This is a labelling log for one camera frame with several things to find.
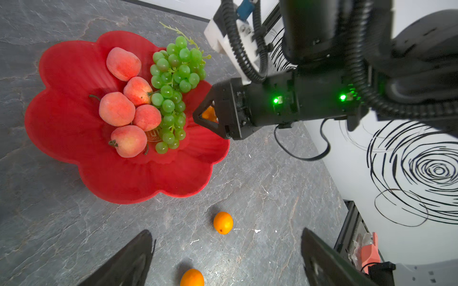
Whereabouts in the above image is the orange mandarin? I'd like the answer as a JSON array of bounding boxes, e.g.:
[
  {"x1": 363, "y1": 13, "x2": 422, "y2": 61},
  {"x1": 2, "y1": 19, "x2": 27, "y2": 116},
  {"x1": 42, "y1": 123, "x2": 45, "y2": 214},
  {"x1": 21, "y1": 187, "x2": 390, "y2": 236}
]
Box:
[
  {"x1": 201, "y1": 106, "x2": 219, "y2": 123},
  {"x1": 180, "y1": 269, "x2": 205, "y2": 286},
  {"x1": 213, "y1": 212, "x2": 234, "y2": 235}
]

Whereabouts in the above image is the peach top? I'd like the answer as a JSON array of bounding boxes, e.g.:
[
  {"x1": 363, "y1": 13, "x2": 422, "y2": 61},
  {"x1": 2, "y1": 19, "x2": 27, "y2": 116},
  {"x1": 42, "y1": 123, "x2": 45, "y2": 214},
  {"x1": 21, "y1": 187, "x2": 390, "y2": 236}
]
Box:
[{"x1": 89, "y1": 92, "x2": 135, "y2": 127}]

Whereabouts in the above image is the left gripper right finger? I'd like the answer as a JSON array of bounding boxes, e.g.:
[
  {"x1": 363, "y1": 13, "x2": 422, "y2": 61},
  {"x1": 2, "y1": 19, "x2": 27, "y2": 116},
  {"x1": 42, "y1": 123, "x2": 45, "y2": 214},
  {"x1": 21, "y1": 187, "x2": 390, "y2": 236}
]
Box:
[{"x1": 301, "y1": 228, "x2": 375, "y2": 286}]

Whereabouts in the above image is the red flower-shaped bowl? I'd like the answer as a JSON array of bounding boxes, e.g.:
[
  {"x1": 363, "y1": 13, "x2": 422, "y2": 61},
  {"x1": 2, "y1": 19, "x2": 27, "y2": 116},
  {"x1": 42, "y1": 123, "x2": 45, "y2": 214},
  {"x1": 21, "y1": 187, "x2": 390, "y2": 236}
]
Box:
[{"x1": 25, "y1": 31, "x2": 230, "y2": 204}]

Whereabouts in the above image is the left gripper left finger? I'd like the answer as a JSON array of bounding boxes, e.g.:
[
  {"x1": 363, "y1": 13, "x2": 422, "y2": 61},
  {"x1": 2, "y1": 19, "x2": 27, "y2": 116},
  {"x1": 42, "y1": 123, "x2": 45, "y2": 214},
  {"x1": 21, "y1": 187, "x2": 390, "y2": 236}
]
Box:
[{"x1": 80, "y1": 230, "x2": 155, "y2": 286}]

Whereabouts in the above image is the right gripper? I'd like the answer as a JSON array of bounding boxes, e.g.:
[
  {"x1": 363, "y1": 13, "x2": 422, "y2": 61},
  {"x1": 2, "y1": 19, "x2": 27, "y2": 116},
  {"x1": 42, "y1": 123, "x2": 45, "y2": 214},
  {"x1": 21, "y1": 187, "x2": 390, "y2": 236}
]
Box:
[{"x1": 193, "y1": 67, "x2": 369, "y2": 140}]

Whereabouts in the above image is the green grape bunch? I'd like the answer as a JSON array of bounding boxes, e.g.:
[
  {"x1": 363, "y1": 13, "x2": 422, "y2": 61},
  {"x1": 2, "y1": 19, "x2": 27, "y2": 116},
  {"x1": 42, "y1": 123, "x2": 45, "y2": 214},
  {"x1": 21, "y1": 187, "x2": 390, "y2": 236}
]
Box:
[{"x1": 149, "y1": 24, "x2": 211, "y2": 154}]

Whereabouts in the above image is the red peach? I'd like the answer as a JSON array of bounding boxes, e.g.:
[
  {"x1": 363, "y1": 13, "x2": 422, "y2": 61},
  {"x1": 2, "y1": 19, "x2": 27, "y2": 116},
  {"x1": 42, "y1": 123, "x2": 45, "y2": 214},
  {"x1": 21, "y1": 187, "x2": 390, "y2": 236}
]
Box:
[{"x1": 106, "y1": 47, "x2": 141, "y2": 82}]

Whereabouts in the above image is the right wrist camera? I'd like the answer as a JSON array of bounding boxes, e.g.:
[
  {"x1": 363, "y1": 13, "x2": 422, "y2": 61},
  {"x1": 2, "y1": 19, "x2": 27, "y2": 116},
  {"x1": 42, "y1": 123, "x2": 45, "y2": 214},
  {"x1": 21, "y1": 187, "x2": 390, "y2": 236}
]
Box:
[{"x1": 204, "y1": 1, "x2": 273, "y2": 85}]

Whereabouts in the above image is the pink plastic scoop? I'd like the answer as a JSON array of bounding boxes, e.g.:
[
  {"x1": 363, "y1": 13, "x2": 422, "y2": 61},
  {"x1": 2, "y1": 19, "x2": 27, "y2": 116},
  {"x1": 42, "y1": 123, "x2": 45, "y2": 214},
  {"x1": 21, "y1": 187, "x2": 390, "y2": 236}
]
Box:
[{"x1": 360, "y1": 232, "x2": 381, "y2": 274}]

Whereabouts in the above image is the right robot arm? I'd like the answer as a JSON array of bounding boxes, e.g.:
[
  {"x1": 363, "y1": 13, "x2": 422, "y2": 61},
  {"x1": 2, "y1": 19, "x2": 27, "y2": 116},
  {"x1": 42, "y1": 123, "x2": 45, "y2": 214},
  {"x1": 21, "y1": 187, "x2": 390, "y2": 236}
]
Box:
[{"x1": 193, "y1": 1, "x2": 458, "y2": 140}]

